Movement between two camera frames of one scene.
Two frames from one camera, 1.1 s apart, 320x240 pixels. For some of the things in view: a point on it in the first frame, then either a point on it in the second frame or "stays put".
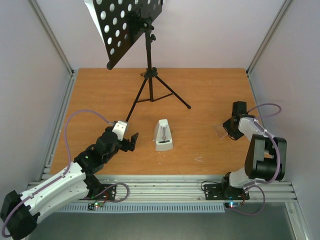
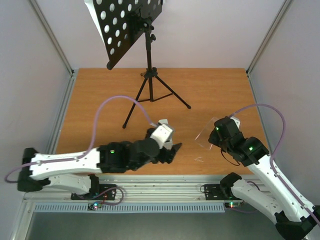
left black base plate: (108, 195) stays put
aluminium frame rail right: (283, 9) stays put
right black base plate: (220, 192) stays put
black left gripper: (127, 147) -> (168, 155)
